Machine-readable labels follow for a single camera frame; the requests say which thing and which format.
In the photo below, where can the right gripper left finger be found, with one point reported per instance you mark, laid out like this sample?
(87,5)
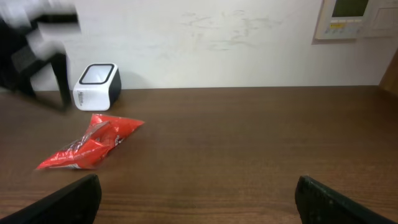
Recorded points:
(77,202)

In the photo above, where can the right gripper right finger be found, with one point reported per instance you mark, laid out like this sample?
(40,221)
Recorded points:
(318,204)

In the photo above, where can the red snack packet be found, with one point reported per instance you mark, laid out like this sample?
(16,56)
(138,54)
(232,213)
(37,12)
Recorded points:
(104,133)

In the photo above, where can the wall control panel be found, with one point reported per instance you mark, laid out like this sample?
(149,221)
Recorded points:
(353,19)

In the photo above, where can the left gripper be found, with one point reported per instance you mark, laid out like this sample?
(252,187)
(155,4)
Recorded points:
(19,63)

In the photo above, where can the white barcode scanner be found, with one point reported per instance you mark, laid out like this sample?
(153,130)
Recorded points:
(98,88)

